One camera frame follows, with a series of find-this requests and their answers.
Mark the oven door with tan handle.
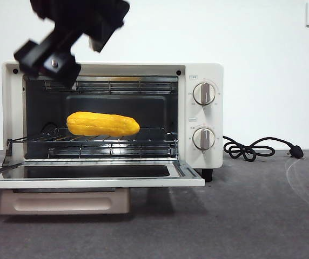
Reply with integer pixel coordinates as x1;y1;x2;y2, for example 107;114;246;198
0;158;206;216

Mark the yellow corn cob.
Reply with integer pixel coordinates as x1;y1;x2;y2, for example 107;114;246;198
66;111;140;137

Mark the white oven knob tan bar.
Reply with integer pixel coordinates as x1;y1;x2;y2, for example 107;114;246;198
192;127;216;151
192;82;217;106

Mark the white toaster oven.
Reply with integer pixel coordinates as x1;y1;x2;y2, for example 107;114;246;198
2;62;224;182

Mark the metal wire oven rack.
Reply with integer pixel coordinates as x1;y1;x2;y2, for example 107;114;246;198
8;126;179;144

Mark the black power cable with plug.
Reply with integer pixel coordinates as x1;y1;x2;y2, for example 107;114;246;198
222;135;305;162

